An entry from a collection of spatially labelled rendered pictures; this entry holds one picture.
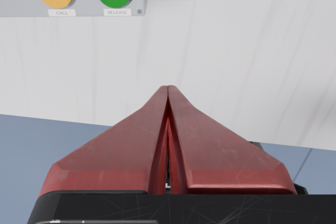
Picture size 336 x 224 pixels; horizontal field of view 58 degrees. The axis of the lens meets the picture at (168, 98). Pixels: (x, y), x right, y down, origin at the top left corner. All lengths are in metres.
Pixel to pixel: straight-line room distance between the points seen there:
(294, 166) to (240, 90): 1.56
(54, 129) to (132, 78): 1.34
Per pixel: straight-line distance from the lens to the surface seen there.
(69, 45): 0.55
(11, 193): 2.39
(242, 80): 0.57
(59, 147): 1.95
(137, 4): 0.40
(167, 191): 1.05
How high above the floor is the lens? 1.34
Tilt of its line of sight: 56 degrees down
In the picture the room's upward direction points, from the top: 180 degrees clockwise
